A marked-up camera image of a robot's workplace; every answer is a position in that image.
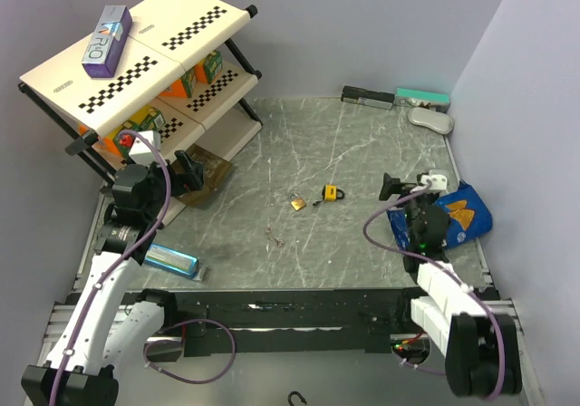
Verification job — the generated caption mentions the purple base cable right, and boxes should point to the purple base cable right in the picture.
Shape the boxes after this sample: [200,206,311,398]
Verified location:
[397,358,450,376]

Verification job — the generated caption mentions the small silver keys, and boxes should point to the small silver keys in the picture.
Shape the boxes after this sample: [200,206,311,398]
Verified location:
[265,227,285,247]

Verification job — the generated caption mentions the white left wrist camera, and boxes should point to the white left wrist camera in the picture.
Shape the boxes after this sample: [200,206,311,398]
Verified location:
[121,130,161,166]

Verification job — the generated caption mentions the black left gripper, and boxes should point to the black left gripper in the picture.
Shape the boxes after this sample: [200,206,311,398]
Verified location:
[140,149,203,220]

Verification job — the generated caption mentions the black hook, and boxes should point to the black hook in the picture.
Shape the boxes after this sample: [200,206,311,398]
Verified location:
[286,391,308,406]

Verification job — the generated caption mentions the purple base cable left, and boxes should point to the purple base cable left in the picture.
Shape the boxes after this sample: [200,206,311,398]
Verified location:
[142,318,237,385]

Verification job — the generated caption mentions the grey oval case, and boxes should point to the grey oval case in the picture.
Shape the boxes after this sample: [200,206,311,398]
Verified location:
[408,107,455,135]

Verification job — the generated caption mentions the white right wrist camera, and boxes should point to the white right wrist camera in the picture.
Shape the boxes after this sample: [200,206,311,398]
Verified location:
[417,169,449,193]

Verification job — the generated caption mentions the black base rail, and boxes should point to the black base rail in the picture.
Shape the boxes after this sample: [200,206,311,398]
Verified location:
[176,287,426,357]

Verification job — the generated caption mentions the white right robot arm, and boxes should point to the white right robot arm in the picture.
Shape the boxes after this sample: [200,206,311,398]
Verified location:
[379,171,523,399]

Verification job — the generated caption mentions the brown foil pouch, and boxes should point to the brown foil pouch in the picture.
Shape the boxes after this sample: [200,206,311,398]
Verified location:
[178,144,233,208]

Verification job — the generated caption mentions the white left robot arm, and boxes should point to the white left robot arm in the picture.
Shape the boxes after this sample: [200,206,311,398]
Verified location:
[21,150,204,405]

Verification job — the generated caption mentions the blue Doritos chip bag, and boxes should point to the blue Doritos chip bag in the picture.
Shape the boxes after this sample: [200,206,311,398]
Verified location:
[386,182,493,253]

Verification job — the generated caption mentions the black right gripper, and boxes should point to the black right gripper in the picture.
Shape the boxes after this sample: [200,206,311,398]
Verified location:
[380,172,438,247]

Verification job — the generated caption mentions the black rectangular box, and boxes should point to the black rectangular box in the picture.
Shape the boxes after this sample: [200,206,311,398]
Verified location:
[341,85,395,111]

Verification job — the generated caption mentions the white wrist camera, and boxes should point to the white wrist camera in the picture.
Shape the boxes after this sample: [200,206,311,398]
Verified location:
[121,130,161,166]
[417,169,449,193]

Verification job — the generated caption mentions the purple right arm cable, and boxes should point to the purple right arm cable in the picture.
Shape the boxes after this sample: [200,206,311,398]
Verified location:
[362,183,507,401]

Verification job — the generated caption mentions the purple silver box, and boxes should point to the purple silver box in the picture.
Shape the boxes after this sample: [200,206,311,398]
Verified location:
[82,5,132,78]

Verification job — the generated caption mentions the blue toothpaste box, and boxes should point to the blue toothpaste box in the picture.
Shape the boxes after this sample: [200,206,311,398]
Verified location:
[144,244,207,282]

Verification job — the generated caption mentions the white checkered shelf rack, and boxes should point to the white checkered shelf rack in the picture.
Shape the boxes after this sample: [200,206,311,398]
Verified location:
[18,0,262,183]

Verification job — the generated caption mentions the brass padlock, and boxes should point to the brass padlock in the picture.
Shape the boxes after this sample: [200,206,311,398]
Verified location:
[289,193,306,211]

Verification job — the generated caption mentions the teal white box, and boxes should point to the teal white box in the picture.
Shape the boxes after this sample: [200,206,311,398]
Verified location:
[394,88,450,113]

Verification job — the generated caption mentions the yellow padlock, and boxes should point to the yellow padlock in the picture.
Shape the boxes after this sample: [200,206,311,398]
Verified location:
[313,184,345,207]

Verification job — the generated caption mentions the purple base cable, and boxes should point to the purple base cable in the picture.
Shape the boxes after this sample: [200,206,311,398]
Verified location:
[142,318,237,385]
[397,358,450,376]

